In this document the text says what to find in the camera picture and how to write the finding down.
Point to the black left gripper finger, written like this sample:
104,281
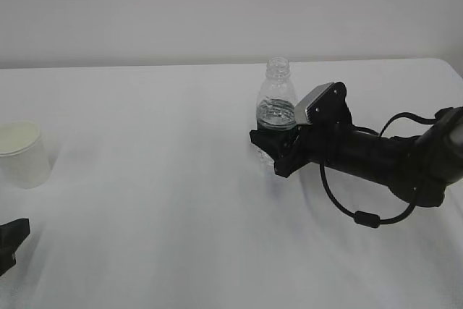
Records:
13,234

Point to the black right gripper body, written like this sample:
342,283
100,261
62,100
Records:
322,141

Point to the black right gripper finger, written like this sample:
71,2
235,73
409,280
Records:
274,143

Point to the clear plastic water bottle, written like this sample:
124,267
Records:
276,98

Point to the white paper cup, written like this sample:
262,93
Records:
24,162

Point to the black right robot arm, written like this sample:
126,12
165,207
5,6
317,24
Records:
417,168

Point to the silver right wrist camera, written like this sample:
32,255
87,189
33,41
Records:
308,103

